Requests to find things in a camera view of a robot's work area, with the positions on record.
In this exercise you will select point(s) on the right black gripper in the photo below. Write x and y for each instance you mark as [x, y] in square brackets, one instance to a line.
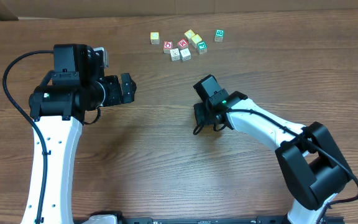
[199, 114]

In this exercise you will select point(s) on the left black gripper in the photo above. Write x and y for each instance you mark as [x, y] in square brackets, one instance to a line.
[126, 88]

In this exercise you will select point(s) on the green block letter B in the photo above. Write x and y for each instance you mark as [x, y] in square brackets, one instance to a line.
[219, 35]

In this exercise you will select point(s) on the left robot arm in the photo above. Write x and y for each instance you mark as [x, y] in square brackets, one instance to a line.
[77, 84]

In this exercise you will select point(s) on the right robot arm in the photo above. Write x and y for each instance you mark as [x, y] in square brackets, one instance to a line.
[313, 167]

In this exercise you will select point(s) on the yellow block far left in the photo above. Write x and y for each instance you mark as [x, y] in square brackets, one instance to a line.
[154, 38]

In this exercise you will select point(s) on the yellow block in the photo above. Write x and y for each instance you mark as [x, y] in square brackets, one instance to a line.
[195, 40]
[154, 38]
[188, 35]

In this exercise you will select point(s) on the red block with circle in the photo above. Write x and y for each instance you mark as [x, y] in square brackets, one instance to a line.
[167, 46]

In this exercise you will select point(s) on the white block left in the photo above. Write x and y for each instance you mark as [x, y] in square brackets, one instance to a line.
[175, 54]

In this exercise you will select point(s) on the white block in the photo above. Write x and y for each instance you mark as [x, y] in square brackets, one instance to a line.
[175, 54]
[185, 54]

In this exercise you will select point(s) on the white block right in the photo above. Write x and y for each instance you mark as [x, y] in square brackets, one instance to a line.
[185, 54]

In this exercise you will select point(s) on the green block in cluster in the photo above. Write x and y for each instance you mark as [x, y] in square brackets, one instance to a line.
[202, 47]

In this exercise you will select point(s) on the red block letter E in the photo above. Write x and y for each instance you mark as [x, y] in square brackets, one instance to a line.
[182, 44]

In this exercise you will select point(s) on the yellow block lower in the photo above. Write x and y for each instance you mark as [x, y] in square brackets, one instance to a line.
[195, 40]

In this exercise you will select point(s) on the yellow block upper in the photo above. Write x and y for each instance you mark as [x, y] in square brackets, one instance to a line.
[188, 35]

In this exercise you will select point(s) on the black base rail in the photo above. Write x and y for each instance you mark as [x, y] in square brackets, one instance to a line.
[117, 217]

